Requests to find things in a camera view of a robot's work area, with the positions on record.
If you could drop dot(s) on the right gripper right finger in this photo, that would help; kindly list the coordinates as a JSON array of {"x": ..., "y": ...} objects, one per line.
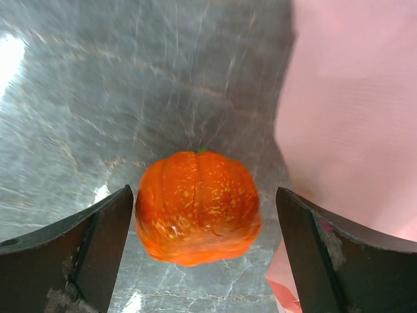
[{"x": 342, "y": 266}]

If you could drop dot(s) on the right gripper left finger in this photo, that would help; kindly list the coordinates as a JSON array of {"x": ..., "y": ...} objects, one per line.
[{"x": 70, "y": 265}]

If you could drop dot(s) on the pink peach plastic bag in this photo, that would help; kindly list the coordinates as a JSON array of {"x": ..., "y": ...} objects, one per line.
[{"x": 346, "y": 119}]

